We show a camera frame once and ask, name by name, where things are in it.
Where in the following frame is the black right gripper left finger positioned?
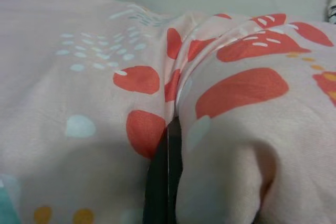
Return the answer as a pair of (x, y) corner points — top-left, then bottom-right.
(143, 128), (169, 224)

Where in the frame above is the pink patterned pillow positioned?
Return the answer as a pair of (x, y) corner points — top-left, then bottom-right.
(0, 0), (336, 224)

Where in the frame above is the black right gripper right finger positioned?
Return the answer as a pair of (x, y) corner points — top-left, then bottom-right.
(167, 123), (183, 224)

